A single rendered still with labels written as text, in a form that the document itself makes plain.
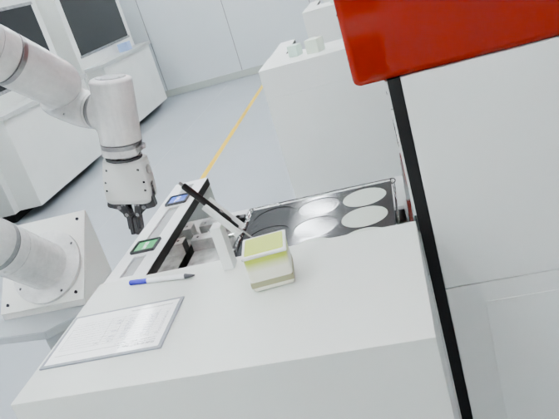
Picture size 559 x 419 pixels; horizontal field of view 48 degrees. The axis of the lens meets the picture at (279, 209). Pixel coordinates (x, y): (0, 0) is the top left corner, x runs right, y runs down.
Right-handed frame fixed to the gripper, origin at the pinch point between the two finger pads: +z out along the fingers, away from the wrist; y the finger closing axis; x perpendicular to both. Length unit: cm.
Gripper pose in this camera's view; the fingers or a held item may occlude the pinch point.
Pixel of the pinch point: (136, 224)
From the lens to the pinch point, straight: 138.8
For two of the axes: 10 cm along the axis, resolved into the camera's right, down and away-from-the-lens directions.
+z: 0.7, 9.2, 3.9
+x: -1.3, 4.0, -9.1
